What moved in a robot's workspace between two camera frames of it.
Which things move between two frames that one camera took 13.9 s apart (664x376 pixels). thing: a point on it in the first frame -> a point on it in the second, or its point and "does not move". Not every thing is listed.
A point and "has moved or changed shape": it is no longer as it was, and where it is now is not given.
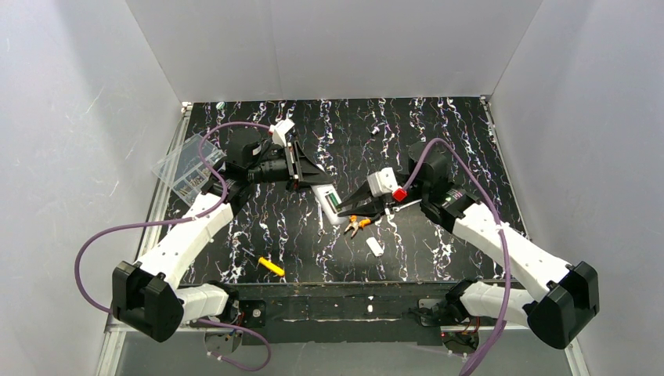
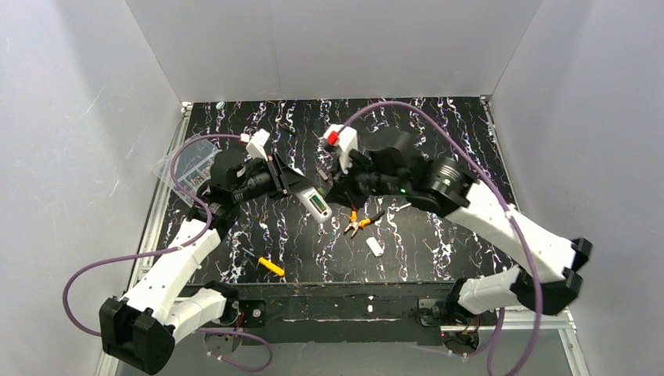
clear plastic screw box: [185, 169] does not move
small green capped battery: [333, 199] has moved or changed shape
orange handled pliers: [356, 224] does not move
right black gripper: [387, 206] -> [341, 186]
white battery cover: [376, 247] does not move
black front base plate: [335, 313] does not move
